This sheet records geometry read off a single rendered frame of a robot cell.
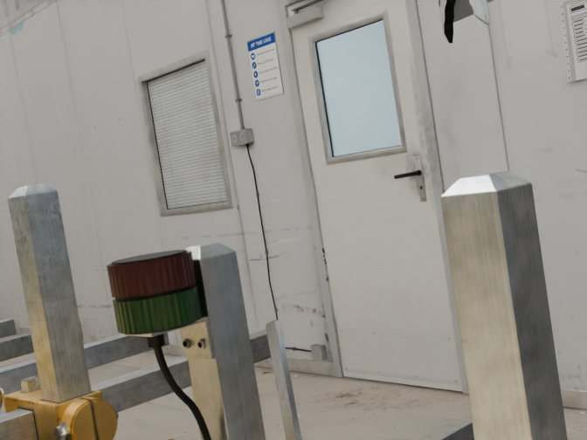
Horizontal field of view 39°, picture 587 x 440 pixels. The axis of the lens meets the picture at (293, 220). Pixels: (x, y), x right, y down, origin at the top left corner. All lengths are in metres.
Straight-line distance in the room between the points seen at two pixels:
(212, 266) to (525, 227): 0.25
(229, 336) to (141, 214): 5.55
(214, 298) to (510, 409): 0.25
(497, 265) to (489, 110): 3.31
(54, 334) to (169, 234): 5.06
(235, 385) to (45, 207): 0.29
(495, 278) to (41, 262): 0.49
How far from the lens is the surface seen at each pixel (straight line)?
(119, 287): 0.58
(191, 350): 0.63
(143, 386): 0.93
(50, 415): 0.84
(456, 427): 0.92
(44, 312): 0.82
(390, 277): 4.26
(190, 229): 5.62
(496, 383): 0.45
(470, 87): 3.79
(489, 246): 0.43
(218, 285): 0.61
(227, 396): 0.62
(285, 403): 0.70
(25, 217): 0.82
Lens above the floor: 1.15
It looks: 3 degrees down
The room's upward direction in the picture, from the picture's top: 9 degrees counter-clockwise
